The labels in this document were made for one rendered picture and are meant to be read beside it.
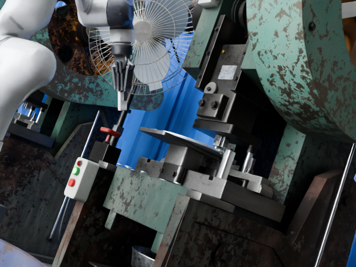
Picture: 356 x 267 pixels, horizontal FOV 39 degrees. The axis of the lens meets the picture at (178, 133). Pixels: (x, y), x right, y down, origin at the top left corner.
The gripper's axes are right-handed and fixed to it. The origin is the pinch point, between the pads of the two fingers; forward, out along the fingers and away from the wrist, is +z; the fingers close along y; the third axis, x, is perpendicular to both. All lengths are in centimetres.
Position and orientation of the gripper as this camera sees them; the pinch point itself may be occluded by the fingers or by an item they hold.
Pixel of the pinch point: (122, 100)
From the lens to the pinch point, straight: 184.8
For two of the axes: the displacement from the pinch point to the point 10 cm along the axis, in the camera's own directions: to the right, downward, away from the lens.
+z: -0.1, 9.9, 1.4
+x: 7.7, -0.8, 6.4
